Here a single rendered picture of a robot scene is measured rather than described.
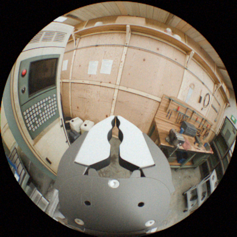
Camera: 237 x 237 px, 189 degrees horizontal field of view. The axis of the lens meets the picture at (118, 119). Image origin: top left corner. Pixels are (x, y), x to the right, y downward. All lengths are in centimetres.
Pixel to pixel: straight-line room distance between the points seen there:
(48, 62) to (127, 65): 126
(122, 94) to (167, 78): 94
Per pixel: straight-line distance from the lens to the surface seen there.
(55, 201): 84
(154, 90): 157
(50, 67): 82
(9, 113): 30
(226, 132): 372
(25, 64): 73
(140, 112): 168
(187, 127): 174
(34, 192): 113
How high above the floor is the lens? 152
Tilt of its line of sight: 32 degrees down
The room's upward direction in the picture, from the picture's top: 13 degrees clockwise
